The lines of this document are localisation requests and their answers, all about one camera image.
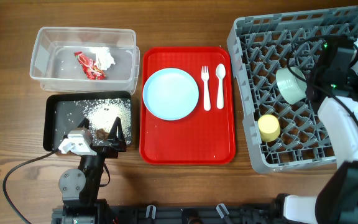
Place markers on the red serving tray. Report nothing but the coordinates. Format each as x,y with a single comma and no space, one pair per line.
202,137

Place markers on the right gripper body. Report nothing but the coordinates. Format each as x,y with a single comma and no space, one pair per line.
337,79

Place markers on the grey dishwasher rack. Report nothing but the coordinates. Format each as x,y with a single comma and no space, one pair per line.
259,46

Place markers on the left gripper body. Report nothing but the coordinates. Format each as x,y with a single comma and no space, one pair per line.
110,152

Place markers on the light blue plate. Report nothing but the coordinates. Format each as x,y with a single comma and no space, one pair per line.
170,94

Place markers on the rice and food scraps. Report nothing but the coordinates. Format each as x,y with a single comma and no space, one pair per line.
101,114

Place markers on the white plastic spoon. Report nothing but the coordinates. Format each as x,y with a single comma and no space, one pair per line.
220,73

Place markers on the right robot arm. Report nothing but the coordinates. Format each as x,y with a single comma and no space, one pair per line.
338,200

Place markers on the green bowl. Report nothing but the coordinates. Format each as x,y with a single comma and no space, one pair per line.
290,87

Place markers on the black plastic tray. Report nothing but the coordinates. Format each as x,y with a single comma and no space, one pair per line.
54,99

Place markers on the white plastic fork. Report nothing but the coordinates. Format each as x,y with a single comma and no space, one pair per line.
205,79

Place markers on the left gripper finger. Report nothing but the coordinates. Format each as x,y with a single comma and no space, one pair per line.
116,134
82,128

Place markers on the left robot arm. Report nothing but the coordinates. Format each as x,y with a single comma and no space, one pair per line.
80,186

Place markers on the clear plastic bin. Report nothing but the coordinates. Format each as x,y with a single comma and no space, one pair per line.
56,68

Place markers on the white napkin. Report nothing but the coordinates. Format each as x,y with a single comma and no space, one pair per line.
104,59

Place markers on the red snack wrapper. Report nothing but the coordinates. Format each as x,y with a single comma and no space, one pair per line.
89,67

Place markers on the yellow cup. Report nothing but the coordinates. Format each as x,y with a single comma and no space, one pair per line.
269,127

